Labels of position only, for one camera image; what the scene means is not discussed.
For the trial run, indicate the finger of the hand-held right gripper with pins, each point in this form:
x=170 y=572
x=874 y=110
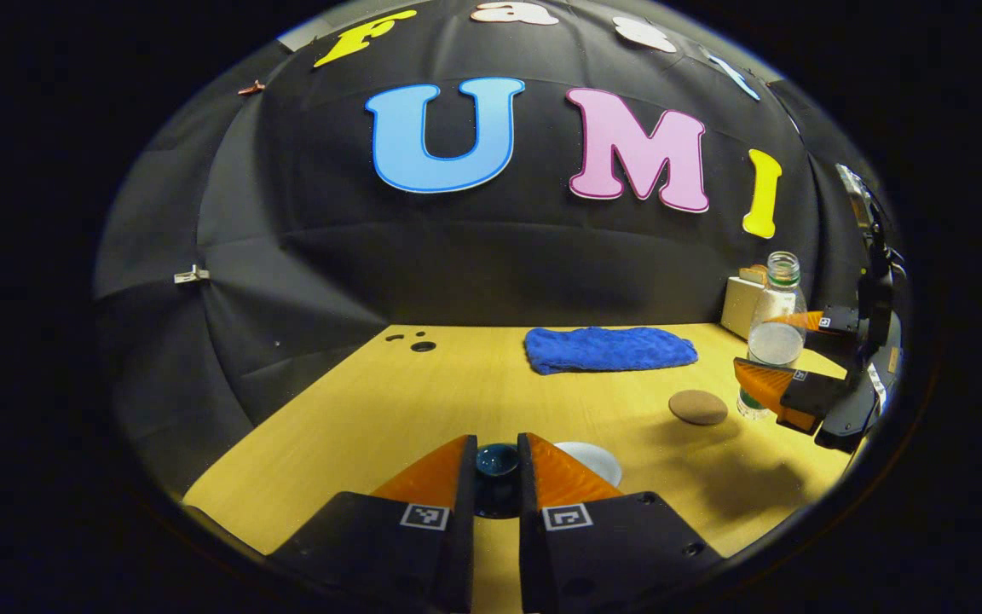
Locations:
x=836 y=322
x=815 y=396

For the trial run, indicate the clear plastic water bottle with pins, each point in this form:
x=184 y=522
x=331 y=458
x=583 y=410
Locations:
x=776 y=341

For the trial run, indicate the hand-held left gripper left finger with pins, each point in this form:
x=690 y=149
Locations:
x=463 y=529

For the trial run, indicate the round brown coaster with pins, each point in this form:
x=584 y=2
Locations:
x=697 y=407

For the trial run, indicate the toast slice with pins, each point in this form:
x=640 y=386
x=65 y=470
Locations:
x=755 y=275

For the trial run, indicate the silver clip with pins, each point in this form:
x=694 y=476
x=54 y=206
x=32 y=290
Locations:
x=191 y=275

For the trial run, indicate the white teacup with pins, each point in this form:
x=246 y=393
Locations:
x=597 y=460

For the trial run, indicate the copper clip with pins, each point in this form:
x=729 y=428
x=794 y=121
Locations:
x=251 y=87

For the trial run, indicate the white toaster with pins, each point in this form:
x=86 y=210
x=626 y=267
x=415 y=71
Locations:
x=738 y=311

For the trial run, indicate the dark teal teacup lid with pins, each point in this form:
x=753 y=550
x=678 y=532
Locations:
x=497 y=460

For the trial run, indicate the blue towel cloth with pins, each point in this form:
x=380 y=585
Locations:
x=610 y=350

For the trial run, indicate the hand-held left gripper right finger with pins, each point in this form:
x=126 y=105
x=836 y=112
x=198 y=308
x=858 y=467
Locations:
x=529 y=546

